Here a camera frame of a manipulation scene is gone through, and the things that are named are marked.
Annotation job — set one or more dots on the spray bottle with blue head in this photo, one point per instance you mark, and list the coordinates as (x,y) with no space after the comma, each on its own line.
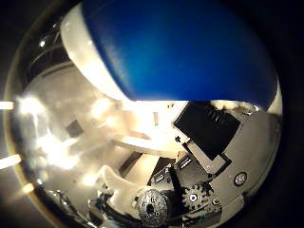
(177,47)

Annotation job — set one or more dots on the grey wall panel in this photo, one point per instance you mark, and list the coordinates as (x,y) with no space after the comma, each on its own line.
(74,128)

